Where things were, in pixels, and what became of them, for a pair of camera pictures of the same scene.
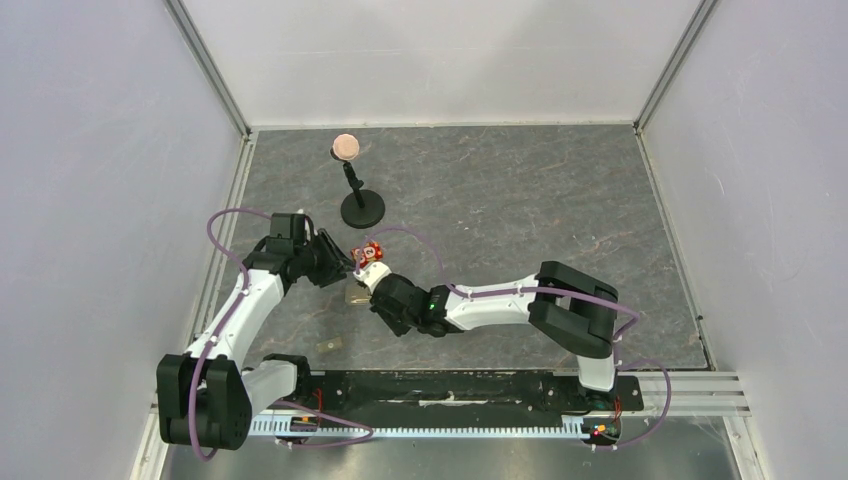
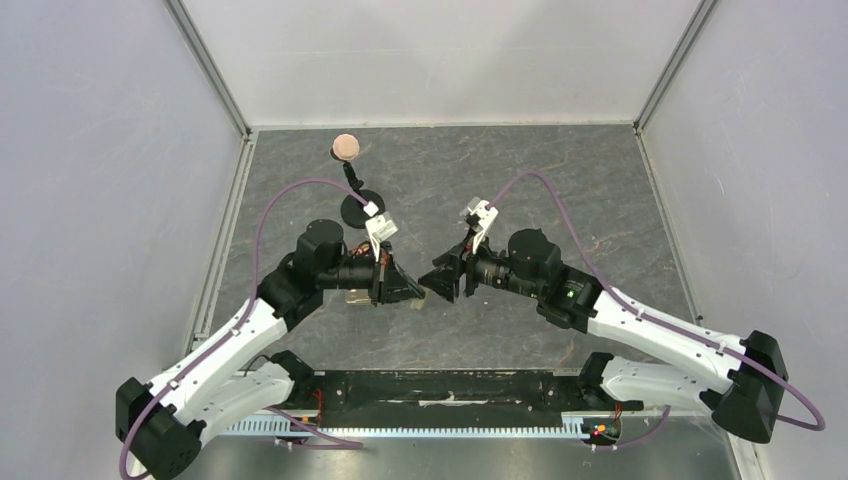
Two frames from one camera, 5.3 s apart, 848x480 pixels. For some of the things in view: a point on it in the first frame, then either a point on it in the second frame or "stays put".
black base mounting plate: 459,393 stays put
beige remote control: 357,295 stays put
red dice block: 371,252 stays put
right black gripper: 382,291 to 464,275
